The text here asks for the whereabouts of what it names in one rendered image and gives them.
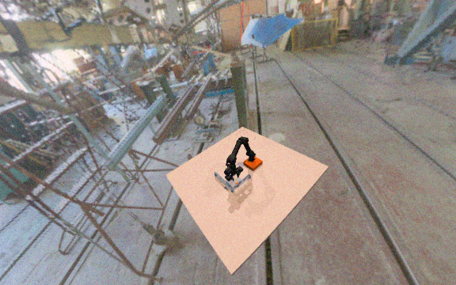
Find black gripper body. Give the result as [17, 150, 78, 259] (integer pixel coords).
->
[225, 166, 244, 181]

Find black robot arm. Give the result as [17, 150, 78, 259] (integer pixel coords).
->
[224, 137, 256, 176]

